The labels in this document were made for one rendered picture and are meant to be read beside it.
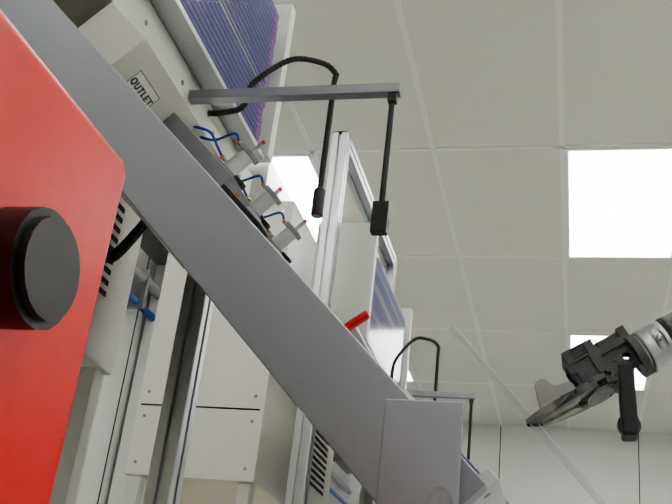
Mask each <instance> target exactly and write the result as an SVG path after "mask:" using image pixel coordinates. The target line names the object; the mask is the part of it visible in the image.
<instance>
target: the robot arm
mask: <svg viewBox="0 0 672 504"><path fill-rule="evenodd" d="M592 341H593V342H594V341H596V340H594V339H588V340H586V341H584V342H582V343H580V344H578V345H576V346H574V347H572V348H570V349H569V350H567V351H565V352H563V353H561V355H562V357H561V360H562V369H563V370H564V372H565V373H566V377H567V379H568V380H569V382H564V383H562V384H559V385H554V384H552V383H550V382H549V381H547V380H546V379H540V380H538V381H536V383H535V386H534V387H535V391H536V398H537V401H538V405H539V410H538V411H536V412H535V413H534V414H532V415H531V416H530V417H528V418H527V419H526V420H525V421H526V422H527V423H526V424H527V426H528V427H531V426H530V425H529V424H540V425H541V426H542V427H544V426H547V425H551V424H554V423H556V422H559V421H563V420H565V419H568V418H570V417H573V416H575V415H577V414H579V413H581V412H583V411H585V410H587V409H589V408H590V407H593V406H596V405H598V404H600V403H602V402H604V401H605V400H607V399H609V398H610V397H611V396H613V394H614V393H618V400H619V415H620V417H619V418H618V420H617V429H618V431H619V432H620V434H621V440H622V441H624V442H635V441H637V439H638V434H639V433H640V431H641V428H642V424H641V421H640V419H639V417H638V414H637V400H636V387H635V373H634V369H637V370H638V372H639V373H640V374H641V375H642V376H643V377H645V378H646V377H648V376H650V375H652V374H654V373H659V372H661V371H663V370H665V369H667V368H669V367H670V366H672V311H671V312H669V313H667V314H665V315H663V316H661V317H659V318H658V319H656V320H654V321H652V322H650V323H648V324H646V325H644V326H642V327H640V328H639V329H637V330H635V331H633V332H632V334H628V332H627V331H626V329H625V328H624V326H623V325H622V326H620V327H618V328H616V329H615V333H613V334H611V335H609V336H608V337H606V338H604V339H602V340H600V341H598V342H597V341H596V342H594V344H593V342H592ZM625 357H627V358H628V359H625Z"/></svg>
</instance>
